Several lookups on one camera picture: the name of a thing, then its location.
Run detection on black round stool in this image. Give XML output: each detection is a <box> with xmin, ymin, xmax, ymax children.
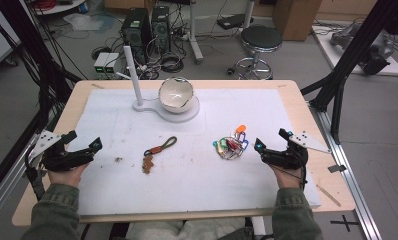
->
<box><xmin>226</xmin><ymin>25</ymin><xmax>284</xmax><ymax>81</ymax></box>

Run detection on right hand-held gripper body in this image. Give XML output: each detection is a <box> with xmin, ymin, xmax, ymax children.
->
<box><xmin>260</xmin><ymin>130</ymin><xmax>332</xmax><ymax>171</ymax></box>

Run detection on thin wooden stick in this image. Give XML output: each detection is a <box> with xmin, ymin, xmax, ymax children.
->
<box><xmin>316</xmin><ymin>184</ymin><xmax>342</xmax><ymax>208</ymax></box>

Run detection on white power supply box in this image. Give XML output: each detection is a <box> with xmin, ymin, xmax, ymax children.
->
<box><xmin>93</xmin><ymin>52</ymin><xmax>112</xmax><ymax>76</ymax></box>
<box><xmin>104</xmin><ymin>52</ymin><xmax>121</xmax><ymax>76</ymax></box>

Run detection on left hand-held gripper cable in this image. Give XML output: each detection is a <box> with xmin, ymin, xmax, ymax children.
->
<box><xmin>23</xmin><ymin>145</ymin><xmax>47</xmax><ymax>202</ymax></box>

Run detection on white bowl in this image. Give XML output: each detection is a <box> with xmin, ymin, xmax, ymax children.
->
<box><xmin>158</xmin><ymin>76</ymin><xmax>195</xmax><ymax>115</ymax></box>

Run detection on white platform board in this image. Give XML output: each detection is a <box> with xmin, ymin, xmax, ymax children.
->
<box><xmin>311</xmin><ymin>24</ymin><xmax>398</xmax><ymax>77</ymax></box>

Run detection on key ring with colourful tags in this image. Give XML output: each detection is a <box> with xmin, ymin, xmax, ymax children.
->
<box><xmin>212</xmin><ymin>124</ymin><xmax>251</xmax><ymax>161</ymax></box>

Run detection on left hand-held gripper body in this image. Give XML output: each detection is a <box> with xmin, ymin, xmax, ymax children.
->
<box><xmin>30</xmin><ymin>130</ymin><xmax>95</xmax><ymax>173</ymax></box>

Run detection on black computer tower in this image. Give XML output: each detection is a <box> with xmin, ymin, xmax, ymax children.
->
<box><xmin>121</xmin><ymin>7</ymin><xmax>152</xmax><ymax>64</ymax></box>
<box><xmin>151</xmin><ymin>5</ymin><xmax>172</xmax><ymax>53</ymax></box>

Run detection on clear plastic sheet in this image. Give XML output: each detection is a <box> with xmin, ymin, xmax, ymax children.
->
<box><xmin>62</xmin><ymin>12</ymin><xmax>104</xmax><ymax>32</ymax></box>

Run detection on white table mat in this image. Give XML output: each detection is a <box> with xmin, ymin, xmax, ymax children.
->
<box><xmin>73</xmin><ymin>87</ymin><xmax>322</xmax><ymax>217</ymax></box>

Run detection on wooden table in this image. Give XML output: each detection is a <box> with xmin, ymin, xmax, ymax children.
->
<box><xmin>11</xmin><ymin>79</ymin><xmax>357</xmax><ymax>228</ymax></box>

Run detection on black metal frame strut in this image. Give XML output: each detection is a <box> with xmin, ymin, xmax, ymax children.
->
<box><xmin>300</xmin><ymin>0</ymin><xmax>398</xmax><ymax>145</ymax></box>
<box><xmin>0</xmin><ymin>0</ymin><xmax>83</xmax><ymax>134</ymax></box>

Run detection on aluminium rail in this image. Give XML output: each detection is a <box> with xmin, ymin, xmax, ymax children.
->
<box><xmin>308</xmin><ymin>99</ymin><xmax>384</xmax><ymax>240</ymax></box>
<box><xmin>0</xmin><ymin>132</ymin><xmax>52</xmax><ymax>228</ymax></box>

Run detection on small black clip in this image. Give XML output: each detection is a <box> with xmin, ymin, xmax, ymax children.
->
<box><xmin>327</xmin><ymin>163</ymin><xmax>348</xmax><ymax>174</ymax></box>

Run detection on round white table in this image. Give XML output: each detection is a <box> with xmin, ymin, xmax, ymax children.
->
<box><xmin>29</xmin><ymin>0</ymin><xmax>88</xmax><ymax>16</ymax></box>

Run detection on white metal desk leg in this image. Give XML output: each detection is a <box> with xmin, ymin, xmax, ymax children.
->
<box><xmin>188</xmin><ymin>0</ymin><xmax>205</xmax><ymax>65</ymax></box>

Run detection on wooden cabinet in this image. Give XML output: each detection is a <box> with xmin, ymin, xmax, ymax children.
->
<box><xmin>272</xmin><ymin>0</ymin><xmax>323</xmax><ymax>42</ymax></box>

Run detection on white stand with pole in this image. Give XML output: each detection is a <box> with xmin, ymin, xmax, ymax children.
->
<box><xmin>123</xmin><ymin>45</ymin><xmax>201</xmax><ymax>124</ymax></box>

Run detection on grey machine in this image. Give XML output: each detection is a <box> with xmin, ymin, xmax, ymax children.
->
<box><xmin>329</xmin><ymin>22</ymin><xmax>397</xmax><ymax>76</ymax></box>

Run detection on brown strap keychain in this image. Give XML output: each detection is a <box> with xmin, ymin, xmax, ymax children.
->
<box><xmin>141</xmin><ymin>135</ymin><xmax>178</xmax><ymax>175</ymax></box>

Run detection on hand-held gripper cable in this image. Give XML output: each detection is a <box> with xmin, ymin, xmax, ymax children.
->
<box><xmin>23</xmin><ymin>145</ymin><xmax>47</xmax><ymax>202</ymax></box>
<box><xmin>272</xmin><ymin>156</ymin><xmax>309</xmax><ymax>192</ymax></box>

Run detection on right hand-held gripper cable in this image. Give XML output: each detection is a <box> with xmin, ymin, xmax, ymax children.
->
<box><xmin>272</xmin><ymin>156</ymin><xmax>309</xmax><ymax>192</ymax></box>

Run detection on flat black box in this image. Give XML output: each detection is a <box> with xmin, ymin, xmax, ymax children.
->
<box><xmin>216</xmin><ymin>13</ymin><xmax>255</xmax><ymax>31</ymax></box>

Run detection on person's right hand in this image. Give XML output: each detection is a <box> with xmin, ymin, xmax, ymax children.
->
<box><xmin>269</xmin><ymin>164</ymin><xmax>309</xmax><ymax>190</ymax></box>

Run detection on person's left hand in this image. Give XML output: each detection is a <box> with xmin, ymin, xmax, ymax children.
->
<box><xmin>47</xmin><ymin>162</ymin><xmax>90</xmax><ymax>189</ymax></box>

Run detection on person's legs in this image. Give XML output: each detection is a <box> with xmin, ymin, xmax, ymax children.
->
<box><xmin>126</xmin><ymin>216</ymin><xmax>249</xmax><ymax>240</ymax></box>

